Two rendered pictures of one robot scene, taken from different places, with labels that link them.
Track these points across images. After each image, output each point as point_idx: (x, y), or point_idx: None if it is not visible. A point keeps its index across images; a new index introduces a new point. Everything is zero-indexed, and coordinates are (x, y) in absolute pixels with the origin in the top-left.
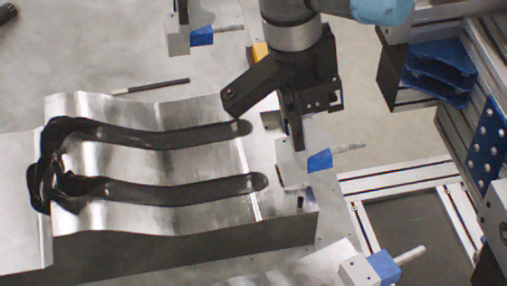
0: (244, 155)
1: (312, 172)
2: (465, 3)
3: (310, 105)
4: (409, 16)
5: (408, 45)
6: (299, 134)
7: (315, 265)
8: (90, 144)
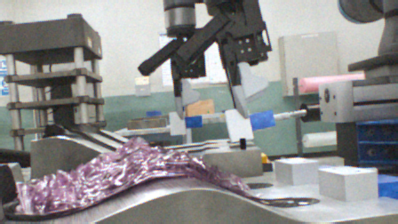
0: (206, 146)
1: (257, 129)
2: (395, 84)
3: (243, 51)
4: (349, 93)
5: (356, 124)
6: (233, 65)
7: (253, 179)
8: (91, 132)
